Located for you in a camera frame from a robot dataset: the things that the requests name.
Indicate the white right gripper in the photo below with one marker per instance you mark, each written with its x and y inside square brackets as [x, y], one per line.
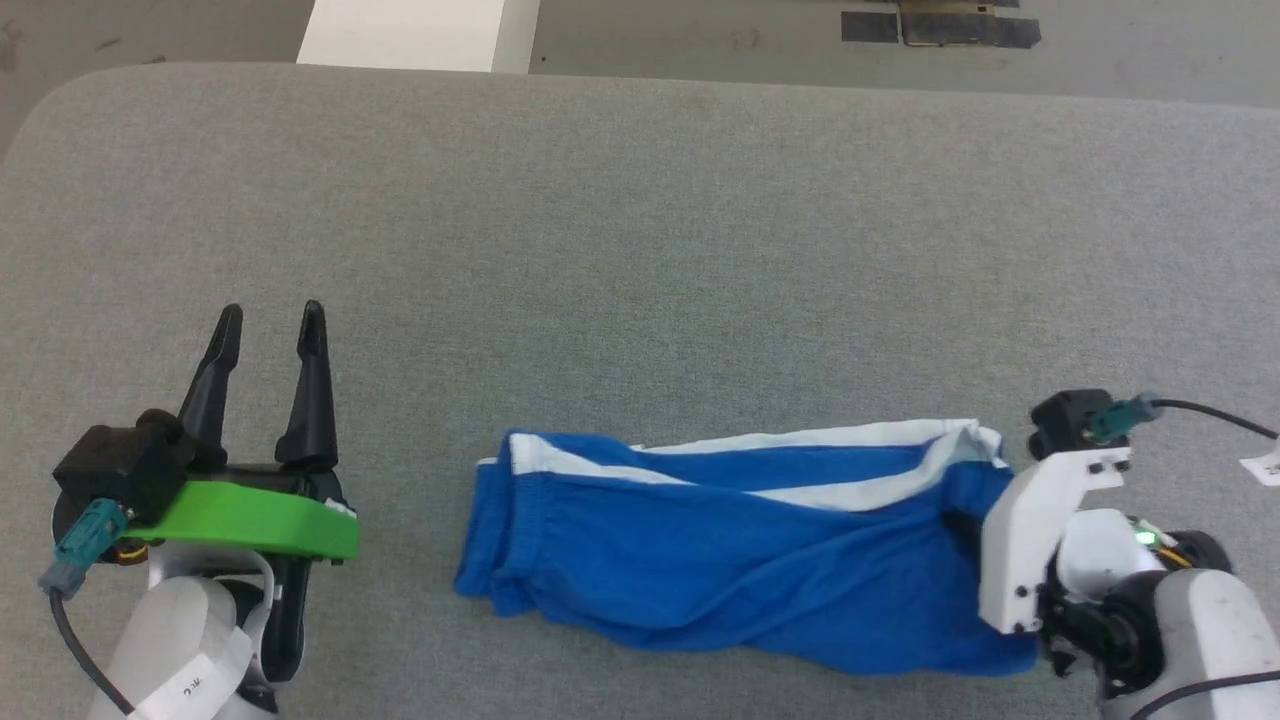
[1025, 540]

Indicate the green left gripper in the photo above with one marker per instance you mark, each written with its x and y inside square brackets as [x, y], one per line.
[250, 520]

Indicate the blue and white shorts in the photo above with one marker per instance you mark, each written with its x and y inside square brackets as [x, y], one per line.
[700, 560]

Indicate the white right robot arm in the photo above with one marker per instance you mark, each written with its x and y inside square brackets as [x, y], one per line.
[1190, 620]

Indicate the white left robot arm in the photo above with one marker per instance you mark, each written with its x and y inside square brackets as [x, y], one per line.
[180, 640]

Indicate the white box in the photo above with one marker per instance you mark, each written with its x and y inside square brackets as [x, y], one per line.
[410, 30]

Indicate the brown taped floor plate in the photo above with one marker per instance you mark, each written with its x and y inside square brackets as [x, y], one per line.
[965, 25]

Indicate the black floor tape patch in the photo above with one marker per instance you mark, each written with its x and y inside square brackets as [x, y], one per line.
[868, 27]

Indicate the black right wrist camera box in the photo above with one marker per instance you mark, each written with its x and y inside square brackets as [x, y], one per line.
[1065, 420]

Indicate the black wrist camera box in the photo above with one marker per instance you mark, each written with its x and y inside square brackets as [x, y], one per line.
[115, 465]
[1065, 420]

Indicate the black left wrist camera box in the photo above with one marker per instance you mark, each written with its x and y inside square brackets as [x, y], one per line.
[115, 465]

